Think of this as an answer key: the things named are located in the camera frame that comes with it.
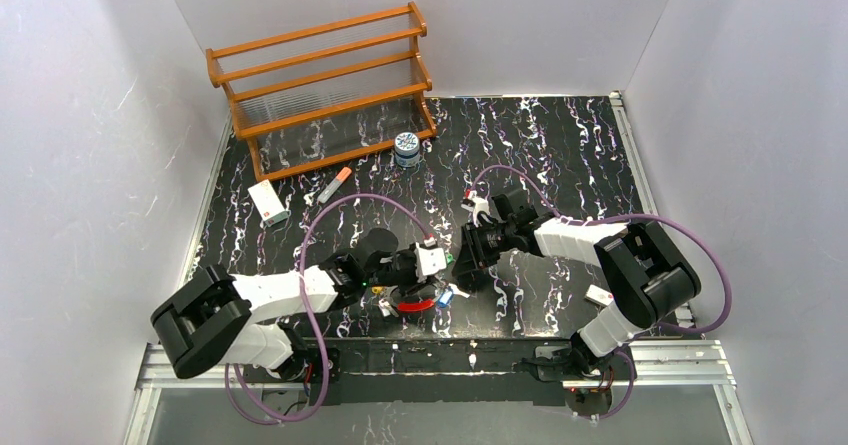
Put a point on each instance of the white card box right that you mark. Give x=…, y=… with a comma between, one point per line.
x=598, y=296

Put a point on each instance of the orange wooden shelf rack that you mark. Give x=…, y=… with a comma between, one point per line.
x=300, y=78

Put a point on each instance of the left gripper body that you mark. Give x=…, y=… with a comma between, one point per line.
x=411, y=278

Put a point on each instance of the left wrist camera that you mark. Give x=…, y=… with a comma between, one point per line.
x=430, y=258

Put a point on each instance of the white card box left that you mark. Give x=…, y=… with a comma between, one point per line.
x=268, y=204

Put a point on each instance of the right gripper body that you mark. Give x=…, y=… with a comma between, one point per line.
x=466, y=256

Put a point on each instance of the white card box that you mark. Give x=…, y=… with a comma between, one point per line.
x=268, y=204
x=598, y=296

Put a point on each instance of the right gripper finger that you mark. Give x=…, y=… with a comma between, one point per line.
x=469, y=276
x=464, y=261

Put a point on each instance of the orange capped marker pen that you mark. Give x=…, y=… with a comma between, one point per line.
x=334, y=185

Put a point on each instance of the red handled keyring with keys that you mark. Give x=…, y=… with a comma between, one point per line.
x=396, y=301

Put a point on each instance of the aluminium frame rail front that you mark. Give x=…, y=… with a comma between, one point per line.
x=663, y=361

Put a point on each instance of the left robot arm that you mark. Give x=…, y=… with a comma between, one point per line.
x=219, y=318

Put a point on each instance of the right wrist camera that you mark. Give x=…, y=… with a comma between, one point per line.
x=478, y=208

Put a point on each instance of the small blue patterned tin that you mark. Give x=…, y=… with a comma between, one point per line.
x=407, y=149

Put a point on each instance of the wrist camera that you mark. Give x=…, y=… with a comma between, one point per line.
x=430, y=258
x=478, y=208

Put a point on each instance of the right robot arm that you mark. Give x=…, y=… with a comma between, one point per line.
x=645, y=272

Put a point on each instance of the blue tagged key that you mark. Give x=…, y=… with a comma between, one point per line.
x=451, y=292

